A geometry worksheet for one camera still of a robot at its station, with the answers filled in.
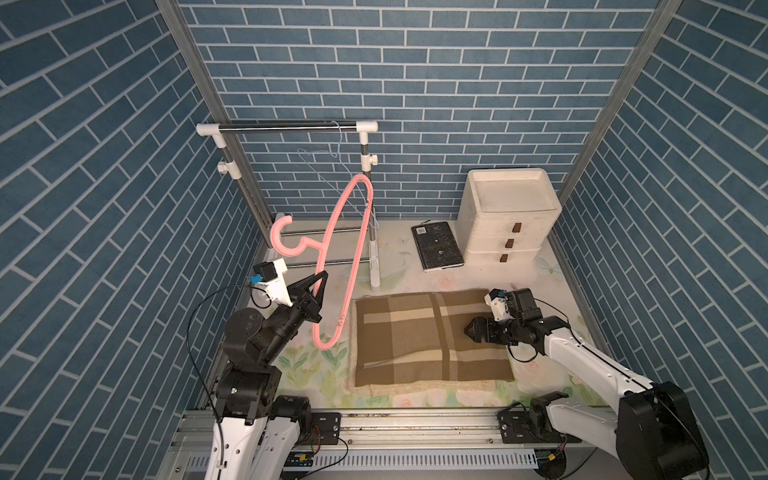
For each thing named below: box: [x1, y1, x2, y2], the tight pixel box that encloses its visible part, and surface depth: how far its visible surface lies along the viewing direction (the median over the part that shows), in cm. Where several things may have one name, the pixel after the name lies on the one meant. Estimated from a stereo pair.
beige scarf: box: [347, 297, 497, 397], surface depth 81 cm
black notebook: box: [411, 221, 465, 272], surface depth 114 cm
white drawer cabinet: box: [455, 168, 562, 265], surface depth 99 cm
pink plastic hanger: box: [269, 174, 374, 351], surface depth 63 cm
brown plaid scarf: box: [354, 289, 515, 387], surface depth 86 cm
